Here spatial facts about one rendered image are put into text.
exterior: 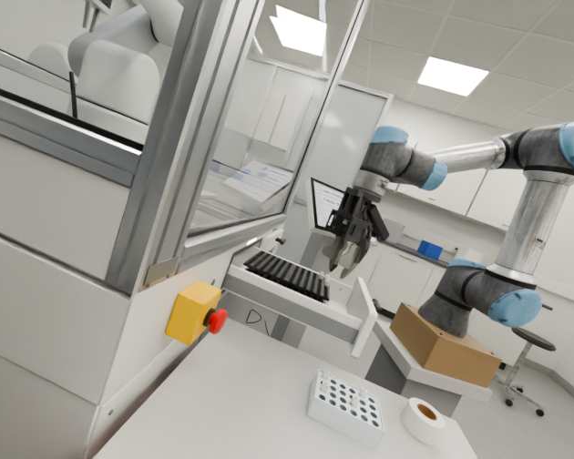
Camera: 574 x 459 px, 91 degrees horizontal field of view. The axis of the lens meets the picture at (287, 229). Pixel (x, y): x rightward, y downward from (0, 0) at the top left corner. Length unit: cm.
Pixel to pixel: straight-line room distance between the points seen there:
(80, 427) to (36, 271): 19
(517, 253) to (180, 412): 84
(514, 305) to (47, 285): 94
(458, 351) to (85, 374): 90
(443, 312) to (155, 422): 84
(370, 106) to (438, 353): 197
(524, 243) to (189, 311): 82
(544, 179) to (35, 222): 101
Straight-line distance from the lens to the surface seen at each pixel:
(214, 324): 46
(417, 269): 379
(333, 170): 241
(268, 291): 65
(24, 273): 44
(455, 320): 105
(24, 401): 51
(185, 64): 33
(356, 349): 67
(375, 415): 61
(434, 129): 462
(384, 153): 67
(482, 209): 428
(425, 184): 74
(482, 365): 109
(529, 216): 95
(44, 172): 41
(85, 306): 39
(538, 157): 97
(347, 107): 253
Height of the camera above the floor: 111
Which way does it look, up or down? 9 degrees down
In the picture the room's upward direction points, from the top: 21 degrees clockwise
